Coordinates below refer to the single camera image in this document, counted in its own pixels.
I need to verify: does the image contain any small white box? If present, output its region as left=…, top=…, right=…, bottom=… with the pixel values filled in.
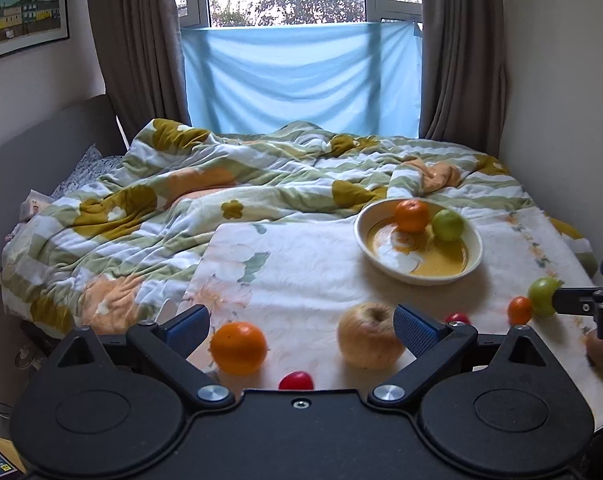
left=21, top=189, right=57, bottom=221

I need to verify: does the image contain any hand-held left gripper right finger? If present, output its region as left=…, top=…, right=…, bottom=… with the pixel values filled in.
left=369, top=304, right=547, bottom=408

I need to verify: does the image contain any cream ceramic bowl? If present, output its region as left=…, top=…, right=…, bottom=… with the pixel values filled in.
left=354, top=199, right=483, bottom=286

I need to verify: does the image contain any grey bed headboard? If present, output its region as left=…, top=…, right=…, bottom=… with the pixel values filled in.
left=0, top=92, right=129, bottom=261

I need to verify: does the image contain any large green apple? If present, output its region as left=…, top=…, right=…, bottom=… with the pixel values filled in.
left=527, top=277, right=565, bottom=318

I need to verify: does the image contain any light blue window cloth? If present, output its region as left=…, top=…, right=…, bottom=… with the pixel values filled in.
left=181, top=20, right=425, bottom=138

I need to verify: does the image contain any small green apple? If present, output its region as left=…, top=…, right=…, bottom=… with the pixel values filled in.
left=431, top=209, right=465, bottom=242

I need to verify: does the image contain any patterned pillow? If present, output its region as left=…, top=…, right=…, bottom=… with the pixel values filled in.
left=48, top=142, right=127, bottom=201

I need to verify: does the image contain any floral green striped quilt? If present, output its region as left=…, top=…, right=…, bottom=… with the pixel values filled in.
left=1, top=119, right=597, bottom=341

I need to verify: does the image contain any brown curtain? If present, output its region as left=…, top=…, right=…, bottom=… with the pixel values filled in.
left=419, top=0, right=509, bottom=158
left=84, top=0, right=192, bottom=141

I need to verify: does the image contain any small tangerine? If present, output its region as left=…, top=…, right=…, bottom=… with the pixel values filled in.
left=507, top=296, right=534, bottom=326

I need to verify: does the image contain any yellow-brown apple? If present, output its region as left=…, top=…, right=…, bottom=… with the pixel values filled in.
left=337, top=302, right=407, bottom=371

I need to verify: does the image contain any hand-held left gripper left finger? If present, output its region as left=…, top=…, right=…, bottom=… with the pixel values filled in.
left=56, top=304, right=237, bottom=408

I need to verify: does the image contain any medium orange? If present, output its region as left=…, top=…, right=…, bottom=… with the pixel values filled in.
left=394, top=199, right=431, bottom=234

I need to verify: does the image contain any large orange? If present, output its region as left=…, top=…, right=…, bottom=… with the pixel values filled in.
left=210, top=321, right=268, bottom=377

